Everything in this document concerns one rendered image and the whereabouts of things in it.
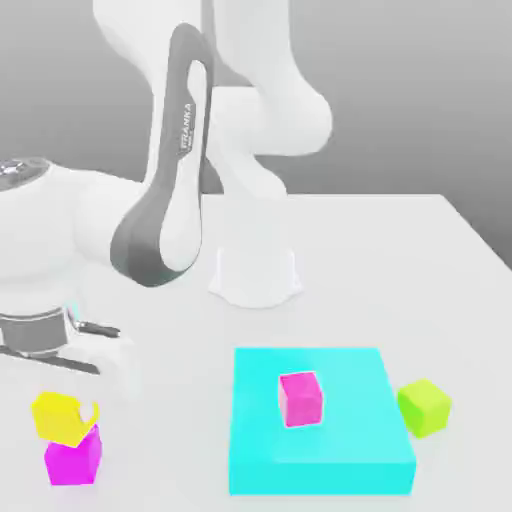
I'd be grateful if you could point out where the small lime green cube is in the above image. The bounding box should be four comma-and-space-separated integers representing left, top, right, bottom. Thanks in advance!
396, 378, 453, 440

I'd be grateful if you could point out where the small yellow cube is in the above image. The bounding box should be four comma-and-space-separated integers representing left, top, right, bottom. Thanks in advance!
31, 390, 100, 449

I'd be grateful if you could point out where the small pink cube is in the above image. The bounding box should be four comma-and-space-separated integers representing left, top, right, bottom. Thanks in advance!
278, 370, 324, 429

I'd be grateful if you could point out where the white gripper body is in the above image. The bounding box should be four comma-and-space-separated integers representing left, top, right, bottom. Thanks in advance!
0, 335, 141, 401

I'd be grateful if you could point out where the large cyan box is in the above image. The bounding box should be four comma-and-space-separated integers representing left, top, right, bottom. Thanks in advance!
228, 346, 418, 497

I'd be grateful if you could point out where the small magenta cube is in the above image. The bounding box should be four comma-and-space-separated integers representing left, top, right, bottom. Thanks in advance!
43, 423, 104, 487

